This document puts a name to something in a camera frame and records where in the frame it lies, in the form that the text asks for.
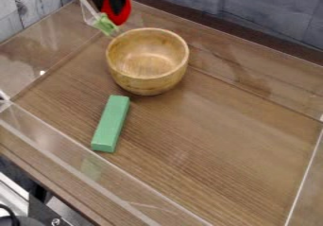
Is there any green rectangular block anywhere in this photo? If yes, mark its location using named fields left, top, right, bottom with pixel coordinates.
left=91, top=95, right=130, bottom=153

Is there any wooden bowl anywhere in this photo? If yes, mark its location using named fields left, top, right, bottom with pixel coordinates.
left=106, top=27, right=190, bottom=96

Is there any red plush strawberry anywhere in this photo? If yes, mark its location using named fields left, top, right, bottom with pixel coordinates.
left=94, top=0, right=131, bottom=36

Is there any black equipment lower left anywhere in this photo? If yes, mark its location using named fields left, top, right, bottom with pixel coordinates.
left=0, top=197, right=74, bottom=226

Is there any clear acrylic tray wall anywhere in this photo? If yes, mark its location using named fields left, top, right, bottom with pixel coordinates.
left=0, top=0, right=323, bottom=226

